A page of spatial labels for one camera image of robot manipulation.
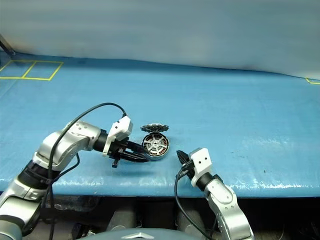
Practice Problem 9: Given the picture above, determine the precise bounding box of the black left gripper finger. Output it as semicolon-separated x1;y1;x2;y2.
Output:
119;152;151;163
127;141;148;154

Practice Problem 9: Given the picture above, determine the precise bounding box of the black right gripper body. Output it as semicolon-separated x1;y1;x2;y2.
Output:
181;161;195;180

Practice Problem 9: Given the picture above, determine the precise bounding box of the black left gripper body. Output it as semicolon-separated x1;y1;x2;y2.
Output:
108;137;131;168

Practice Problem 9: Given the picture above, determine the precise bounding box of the silver copper-wound motor stator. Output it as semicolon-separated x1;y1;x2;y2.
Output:
141;133;171;161

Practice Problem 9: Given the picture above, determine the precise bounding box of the grey toothed rotor disc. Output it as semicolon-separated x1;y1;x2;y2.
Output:
140;123;170;134

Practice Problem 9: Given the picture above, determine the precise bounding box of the grey rounded shape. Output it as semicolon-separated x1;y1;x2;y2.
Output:
176;210;208;235
108;209;138;231

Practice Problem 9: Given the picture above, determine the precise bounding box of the blue table cover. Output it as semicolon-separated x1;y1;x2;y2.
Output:
0;51;320;199

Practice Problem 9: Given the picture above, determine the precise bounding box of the grey robot torso with logo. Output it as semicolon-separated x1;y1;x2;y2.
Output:
82;231;201;240

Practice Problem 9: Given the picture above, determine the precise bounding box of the yellow tape double square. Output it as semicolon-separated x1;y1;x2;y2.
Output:
0;59;64;81

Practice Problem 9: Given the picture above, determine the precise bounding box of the dark metal bar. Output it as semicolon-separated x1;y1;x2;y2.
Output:
0;34;16;56

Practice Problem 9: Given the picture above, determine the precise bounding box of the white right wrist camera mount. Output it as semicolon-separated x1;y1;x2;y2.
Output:
188;147;214;187

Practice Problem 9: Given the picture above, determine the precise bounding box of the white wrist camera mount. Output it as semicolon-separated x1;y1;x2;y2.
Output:
102;115;134;157
188;147;214;187

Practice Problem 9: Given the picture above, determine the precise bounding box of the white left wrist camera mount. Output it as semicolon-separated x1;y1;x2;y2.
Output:
102;115;134;157

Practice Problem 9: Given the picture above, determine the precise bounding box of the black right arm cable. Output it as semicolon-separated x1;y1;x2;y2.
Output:
174;167;213;240

